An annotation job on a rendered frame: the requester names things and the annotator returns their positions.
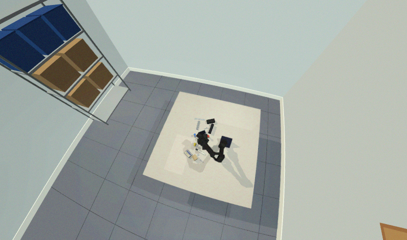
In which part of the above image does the tan cardboard box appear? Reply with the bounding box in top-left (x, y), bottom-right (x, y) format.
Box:
top-left (191, 154), bottom-right (198, 161)

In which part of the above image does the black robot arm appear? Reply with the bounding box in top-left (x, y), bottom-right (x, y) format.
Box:
top-left (196, 132), bottom-right (227, 163)

